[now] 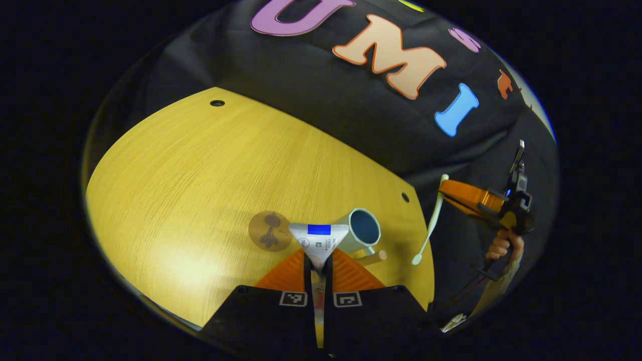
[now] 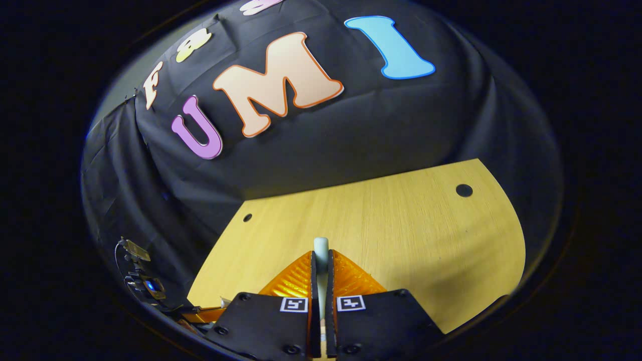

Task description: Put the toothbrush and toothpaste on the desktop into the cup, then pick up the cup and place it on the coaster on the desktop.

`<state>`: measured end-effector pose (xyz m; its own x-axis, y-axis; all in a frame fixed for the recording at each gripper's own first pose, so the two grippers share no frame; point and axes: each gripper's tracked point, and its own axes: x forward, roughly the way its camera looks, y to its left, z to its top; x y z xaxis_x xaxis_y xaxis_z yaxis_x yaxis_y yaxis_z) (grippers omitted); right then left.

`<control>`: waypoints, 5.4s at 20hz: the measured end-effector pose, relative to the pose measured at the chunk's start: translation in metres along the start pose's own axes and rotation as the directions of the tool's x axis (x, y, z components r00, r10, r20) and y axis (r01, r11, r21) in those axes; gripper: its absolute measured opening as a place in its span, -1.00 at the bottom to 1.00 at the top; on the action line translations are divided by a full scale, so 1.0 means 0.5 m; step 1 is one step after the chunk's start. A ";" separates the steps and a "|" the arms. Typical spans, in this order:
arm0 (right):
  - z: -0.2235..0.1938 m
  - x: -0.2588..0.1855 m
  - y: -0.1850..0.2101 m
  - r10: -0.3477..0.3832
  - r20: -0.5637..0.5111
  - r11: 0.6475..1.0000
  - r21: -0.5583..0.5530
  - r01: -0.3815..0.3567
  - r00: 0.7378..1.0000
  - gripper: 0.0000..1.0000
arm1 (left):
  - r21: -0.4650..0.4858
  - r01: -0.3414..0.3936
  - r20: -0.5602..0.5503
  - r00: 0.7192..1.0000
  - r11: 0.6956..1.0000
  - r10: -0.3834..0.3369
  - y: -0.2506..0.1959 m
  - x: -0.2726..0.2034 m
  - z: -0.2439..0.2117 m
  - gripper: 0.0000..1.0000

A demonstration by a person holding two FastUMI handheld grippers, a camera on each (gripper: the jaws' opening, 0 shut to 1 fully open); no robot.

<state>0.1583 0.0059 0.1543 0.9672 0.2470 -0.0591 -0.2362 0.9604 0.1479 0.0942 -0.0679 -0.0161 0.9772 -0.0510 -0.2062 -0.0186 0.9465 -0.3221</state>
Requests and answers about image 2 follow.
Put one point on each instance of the pale green toothbrush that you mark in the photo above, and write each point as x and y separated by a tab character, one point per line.
321	248

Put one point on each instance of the wooden desktop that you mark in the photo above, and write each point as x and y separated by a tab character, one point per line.
401	225

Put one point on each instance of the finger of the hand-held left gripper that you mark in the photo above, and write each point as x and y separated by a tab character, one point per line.
205	315

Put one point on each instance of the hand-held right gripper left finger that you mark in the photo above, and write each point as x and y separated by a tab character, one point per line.
314	286

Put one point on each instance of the black backdrop cloth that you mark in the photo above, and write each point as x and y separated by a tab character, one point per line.
351	135

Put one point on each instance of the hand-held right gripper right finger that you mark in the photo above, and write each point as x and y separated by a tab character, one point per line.
329	286

